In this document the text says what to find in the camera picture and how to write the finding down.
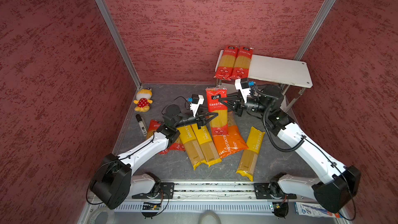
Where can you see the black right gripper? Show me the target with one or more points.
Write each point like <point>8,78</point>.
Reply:
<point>239,106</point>

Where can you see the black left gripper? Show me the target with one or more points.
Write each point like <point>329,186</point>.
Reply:
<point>200,120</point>

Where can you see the red spaghetti bag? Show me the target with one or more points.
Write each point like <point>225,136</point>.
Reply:
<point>226,63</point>
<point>242,63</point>
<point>219,125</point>

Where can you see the yellow spaghetti bag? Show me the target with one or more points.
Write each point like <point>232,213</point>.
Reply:
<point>191,145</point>
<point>248,161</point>
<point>207,145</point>

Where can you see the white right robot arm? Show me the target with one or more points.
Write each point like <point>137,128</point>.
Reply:
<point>335,184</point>

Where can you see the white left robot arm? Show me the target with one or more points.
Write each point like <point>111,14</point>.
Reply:
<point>114,181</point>

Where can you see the white two-tier metal shelf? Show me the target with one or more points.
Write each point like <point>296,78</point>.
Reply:
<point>281,72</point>

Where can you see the orange macaroni bag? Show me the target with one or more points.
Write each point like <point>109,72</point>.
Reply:
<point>233,142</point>

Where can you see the red macaroni bag left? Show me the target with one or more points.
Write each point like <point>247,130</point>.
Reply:
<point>154,124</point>

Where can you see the grey marker pen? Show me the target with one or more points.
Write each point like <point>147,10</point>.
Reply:
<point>141,124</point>

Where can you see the yellow plush toy red dress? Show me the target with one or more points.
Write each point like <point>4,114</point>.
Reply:
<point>143,100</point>

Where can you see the blue white box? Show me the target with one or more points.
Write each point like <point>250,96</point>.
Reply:
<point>313,210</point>

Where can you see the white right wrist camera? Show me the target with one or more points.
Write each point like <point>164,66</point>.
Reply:
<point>244,87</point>

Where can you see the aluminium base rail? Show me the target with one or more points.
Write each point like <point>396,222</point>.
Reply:
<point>197,197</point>

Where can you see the right aluminium corner post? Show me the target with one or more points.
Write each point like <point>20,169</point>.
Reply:
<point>314,28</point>

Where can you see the aluminium corner post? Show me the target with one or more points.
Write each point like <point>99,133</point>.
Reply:
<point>106,14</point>
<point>314,28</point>

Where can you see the left aluminium corner post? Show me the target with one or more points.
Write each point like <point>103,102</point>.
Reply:
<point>106,14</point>

